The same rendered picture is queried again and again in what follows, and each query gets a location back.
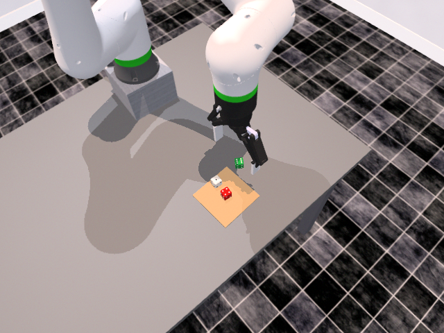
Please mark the green die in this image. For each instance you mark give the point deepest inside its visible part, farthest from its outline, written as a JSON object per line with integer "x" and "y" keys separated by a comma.
{"x": 239, "y": 163}

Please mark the red die with white pips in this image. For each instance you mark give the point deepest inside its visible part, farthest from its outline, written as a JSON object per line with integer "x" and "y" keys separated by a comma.
{"x": 226, "y": 193}

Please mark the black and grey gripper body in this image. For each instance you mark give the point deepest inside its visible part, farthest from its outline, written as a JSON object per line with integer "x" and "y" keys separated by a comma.
{"x": 241, "y": 123}

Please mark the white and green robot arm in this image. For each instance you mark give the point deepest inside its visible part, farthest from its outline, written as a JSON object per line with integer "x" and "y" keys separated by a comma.
{"x": 235, "y": 51}

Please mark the orange flat mat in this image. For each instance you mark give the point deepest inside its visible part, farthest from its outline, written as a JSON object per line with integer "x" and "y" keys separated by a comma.
{"x": 226, "y": 211}

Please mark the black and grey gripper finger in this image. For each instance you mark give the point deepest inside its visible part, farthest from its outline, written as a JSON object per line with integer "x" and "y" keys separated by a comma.
{"x": 253, "y": 143}
{"x": 217, "y": 124}

